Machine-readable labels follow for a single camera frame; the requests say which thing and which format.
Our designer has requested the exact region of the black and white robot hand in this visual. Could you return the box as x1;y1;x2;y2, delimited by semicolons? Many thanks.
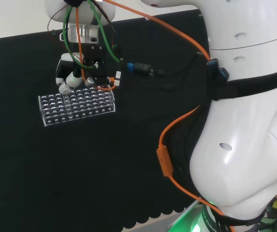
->
55;44;112;95

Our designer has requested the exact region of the clear glass test tube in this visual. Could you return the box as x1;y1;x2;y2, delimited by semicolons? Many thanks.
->
65;93;73;120

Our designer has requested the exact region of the clear plastic test tube rack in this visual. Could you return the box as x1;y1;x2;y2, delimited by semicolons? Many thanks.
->
38;88;116;127

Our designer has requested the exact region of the black cable with blue connector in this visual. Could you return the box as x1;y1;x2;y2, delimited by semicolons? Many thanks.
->
119;54;210;83

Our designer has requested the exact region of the green cable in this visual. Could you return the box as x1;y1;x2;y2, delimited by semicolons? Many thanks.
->
63;0;124;71

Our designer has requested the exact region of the orange cable with block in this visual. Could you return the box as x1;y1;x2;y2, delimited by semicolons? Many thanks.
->
155;105;235;232

